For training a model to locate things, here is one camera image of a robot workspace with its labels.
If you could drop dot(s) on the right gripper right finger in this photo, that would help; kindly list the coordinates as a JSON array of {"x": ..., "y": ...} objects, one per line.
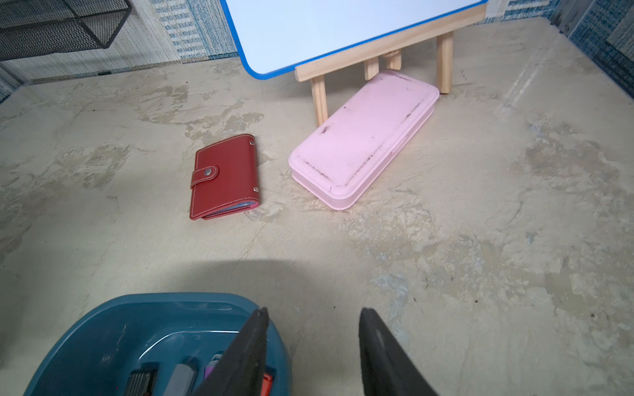
[{"x": 386, "y": 368}]

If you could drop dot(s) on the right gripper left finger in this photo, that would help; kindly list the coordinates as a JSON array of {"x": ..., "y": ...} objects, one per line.
[{"x": 240, "y": 371}]

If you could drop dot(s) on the red usb flash drive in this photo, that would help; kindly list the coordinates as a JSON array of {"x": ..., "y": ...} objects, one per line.
[{"x": 267, "y": 384}]

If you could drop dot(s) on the purple usb flash drive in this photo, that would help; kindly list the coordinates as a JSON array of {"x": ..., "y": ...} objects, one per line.
[{"x": 211, "y": 365}]

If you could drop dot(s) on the grey usb flash drive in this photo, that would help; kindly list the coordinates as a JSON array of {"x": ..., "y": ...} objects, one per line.
[{"x": 181, "y": 381}]

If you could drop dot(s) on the teal storage tray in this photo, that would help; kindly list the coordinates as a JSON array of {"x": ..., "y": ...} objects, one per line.
[{"x": 131, "y": 345}]

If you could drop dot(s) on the red leather wallet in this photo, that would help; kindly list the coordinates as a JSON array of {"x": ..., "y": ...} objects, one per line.
[{"x": 225, "y": 178}]

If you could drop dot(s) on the pink plastic case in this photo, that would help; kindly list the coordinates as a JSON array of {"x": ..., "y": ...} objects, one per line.
[{"x": 340, "y": 160}]

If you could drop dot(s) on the blue framed whiteboard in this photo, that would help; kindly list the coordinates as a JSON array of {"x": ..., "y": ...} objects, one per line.
[{"x": 274, "y": 37}]

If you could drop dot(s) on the black wire shelf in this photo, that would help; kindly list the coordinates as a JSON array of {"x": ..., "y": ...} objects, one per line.
[{"x": 41, "y": 27}]

